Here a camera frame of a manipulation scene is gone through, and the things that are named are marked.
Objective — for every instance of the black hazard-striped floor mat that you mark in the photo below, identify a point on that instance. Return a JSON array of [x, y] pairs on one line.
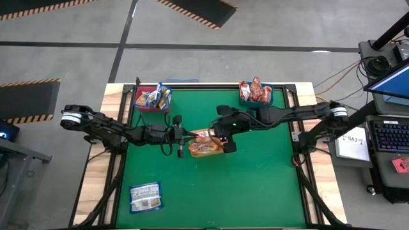
[[19, 6], [204, 11], [25, 99]]

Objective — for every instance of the blue plastic bin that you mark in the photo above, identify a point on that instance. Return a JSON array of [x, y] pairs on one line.
[[255, 104]]

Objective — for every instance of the grey metal cart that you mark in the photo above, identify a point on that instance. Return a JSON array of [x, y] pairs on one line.
[[19, 150]]

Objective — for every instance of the workstation desk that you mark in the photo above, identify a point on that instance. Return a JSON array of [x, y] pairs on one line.
[[364, 48]]

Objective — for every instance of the black monitor pole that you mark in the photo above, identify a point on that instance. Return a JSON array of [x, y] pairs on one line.
[[388, 33]]

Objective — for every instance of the black device with blue light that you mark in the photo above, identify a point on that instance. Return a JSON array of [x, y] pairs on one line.
[[8, 132]]

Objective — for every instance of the black stand beam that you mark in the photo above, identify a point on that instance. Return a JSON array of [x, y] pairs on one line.
[[367, 110]]

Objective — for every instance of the grey workstation shelf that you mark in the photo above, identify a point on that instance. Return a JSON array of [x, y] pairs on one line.
[[383, 169]]

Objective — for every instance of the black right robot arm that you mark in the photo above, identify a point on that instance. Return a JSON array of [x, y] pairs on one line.
[[297, 113]]

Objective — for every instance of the black aluminium table frame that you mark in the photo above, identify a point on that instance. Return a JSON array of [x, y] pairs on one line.
[[290, 89]]

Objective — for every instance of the red plastic bin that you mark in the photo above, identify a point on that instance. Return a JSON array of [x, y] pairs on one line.
[[150, 109]]

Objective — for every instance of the black box device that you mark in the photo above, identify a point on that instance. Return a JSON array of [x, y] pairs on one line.
[[403, 52]]

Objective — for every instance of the grey base plate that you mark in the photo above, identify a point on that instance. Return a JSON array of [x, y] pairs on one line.
[[351, 164]]

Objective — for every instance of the black equipment case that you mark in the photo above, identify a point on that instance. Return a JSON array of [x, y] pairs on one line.
[[396, 193]]

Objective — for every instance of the caster wheel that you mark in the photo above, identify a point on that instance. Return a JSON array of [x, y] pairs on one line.
[[370, 190]]

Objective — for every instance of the pink card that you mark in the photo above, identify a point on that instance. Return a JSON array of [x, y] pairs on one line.
[[401, 165]]

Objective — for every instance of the black backlit keyboard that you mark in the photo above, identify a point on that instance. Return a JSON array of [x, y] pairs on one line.
[[391, 135]]

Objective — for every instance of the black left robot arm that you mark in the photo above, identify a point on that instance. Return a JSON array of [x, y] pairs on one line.
[[105, 126]]

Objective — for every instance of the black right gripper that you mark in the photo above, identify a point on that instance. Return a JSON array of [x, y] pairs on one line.
[[230, 126]]

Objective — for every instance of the white SA3 label sheet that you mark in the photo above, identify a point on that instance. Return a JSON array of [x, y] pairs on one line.
[[353, 148]]

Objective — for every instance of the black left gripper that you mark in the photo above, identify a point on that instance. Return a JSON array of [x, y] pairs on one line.
[[163, 135]]

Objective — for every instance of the green table mat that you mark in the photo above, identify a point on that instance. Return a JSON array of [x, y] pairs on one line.
[[223, 207]]

